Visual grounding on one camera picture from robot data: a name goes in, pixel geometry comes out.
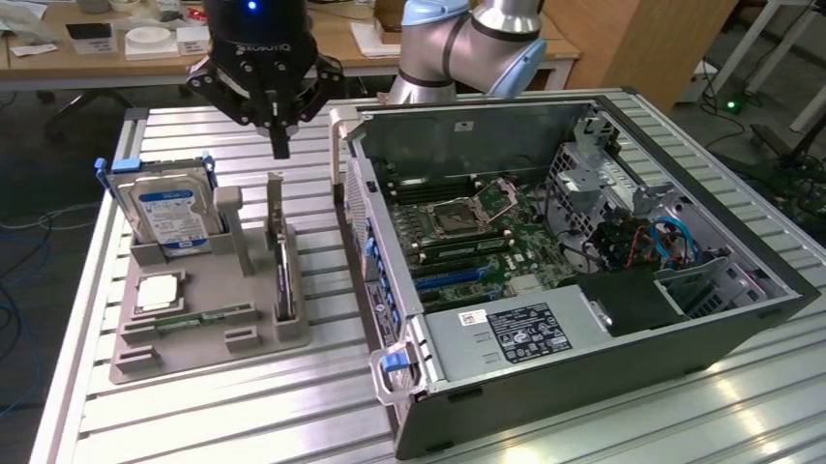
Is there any blue wire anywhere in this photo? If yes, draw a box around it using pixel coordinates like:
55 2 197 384
649 217 703 265

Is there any blue floor cable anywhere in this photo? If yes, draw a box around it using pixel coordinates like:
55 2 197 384
0 226 54 417

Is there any green motherboard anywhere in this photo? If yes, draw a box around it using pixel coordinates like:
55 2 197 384
374 161 582 313

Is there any plain white box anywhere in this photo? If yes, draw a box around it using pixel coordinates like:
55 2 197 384
175 26 215 55

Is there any silver CPU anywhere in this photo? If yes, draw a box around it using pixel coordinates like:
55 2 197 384
135 275 182 310

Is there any small silver heatsink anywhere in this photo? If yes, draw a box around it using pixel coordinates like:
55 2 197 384
509 275 550 296

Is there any grey parts rack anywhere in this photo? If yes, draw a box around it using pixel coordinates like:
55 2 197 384
109 186 312 386

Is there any grey power supply unit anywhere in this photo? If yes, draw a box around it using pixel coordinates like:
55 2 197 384
422 284 612 383

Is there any CPU socket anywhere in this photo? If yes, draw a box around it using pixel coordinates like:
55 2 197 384
429 195 492 238

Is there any wooden cabinet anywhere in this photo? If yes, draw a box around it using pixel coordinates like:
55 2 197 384
545 0 741 112

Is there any white block with round bowl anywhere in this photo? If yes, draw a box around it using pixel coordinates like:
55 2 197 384
123 26 181 62

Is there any hard disk in blue caddy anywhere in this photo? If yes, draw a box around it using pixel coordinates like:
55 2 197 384
95 152 225 257

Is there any green RAM stick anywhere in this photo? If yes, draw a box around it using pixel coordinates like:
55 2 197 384
154 311 228 333

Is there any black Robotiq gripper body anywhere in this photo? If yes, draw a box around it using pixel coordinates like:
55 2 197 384
206 0 326 106

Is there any white table frame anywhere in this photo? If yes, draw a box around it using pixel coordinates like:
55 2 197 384
709 0 826 131

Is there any black and white box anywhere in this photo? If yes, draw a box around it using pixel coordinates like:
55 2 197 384
66 22 121 55

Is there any brown cardboard box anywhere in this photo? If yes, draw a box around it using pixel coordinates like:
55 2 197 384
374 0 410 33

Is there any black RAM stick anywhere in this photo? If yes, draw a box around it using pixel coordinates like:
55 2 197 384
418 235 512 262

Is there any black office chair base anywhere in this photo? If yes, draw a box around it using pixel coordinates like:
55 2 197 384
35 86 195 144

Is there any metal socket cover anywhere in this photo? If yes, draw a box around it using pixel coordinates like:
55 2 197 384
474 176 522 223

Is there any metal disk bay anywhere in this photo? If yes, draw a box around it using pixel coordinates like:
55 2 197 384
548 142 680 243

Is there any wooden desk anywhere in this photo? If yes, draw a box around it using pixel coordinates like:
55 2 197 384
0 0 582 105

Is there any stack of white papers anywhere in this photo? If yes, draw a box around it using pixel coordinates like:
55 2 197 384
350 21 406 59

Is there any open black PC case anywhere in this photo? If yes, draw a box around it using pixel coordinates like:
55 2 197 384
329 94 823 461

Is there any graphics card with metal bracket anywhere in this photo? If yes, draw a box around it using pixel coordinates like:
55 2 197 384
265 171 304 324

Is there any blue expansion slot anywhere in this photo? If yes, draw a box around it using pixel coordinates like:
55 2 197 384
413 268 486 291

